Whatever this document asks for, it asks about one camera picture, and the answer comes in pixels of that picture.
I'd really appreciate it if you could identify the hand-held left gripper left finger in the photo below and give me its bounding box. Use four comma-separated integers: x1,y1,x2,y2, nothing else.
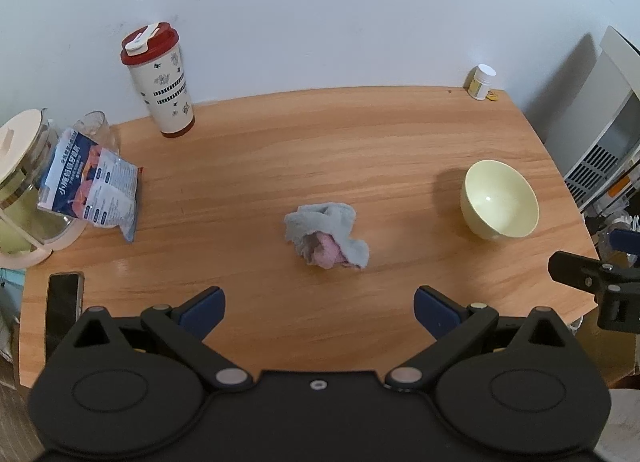
60,286,254,390

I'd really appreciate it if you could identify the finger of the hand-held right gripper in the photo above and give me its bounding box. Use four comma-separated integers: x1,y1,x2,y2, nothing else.
610,225,640,256
547,251,640,333

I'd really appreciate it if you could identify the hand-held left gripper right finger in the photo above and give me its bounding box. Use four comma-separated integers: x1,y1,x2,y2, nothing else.
385,285,581,390

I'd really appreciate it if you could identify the pale yellow bowl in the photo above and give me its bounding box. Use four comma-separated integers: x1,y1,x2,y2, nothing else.
460,159,540,242

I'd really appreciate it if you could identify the grey and pink cloth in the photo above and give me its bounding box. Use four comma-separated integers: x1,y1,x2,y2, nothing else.
284,202,371,271

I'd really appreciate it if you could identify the black smartphone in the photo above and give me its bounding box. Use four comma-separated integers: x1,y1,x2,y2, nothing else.
45,272,86,360

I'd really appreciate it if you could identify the white appliance with vents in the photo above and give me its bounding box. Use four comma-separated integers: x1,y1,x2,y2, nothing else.
545,26,640,215

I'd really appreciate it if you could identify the blue and white snack packet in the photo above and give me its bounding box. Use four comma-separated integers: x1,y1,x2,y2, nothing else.
36,128,142,243

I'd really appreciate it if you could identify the white pill bottle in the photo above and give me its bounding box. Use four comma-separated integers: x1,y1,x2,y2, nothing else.
466,63,497,101

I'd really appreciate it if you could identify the clear glass cup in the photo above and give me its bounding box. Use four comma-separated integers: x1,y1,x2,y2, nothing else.
75,111,121,153

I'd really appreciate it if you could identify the white tumbler with red lid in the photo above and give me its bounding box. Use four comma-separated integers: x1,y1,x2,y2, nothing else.
120,21,196,139

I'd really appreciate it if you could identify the glass pitcher with cream lid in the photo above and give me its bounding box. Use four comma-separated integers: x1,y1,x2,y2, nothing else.
0,108,91,268

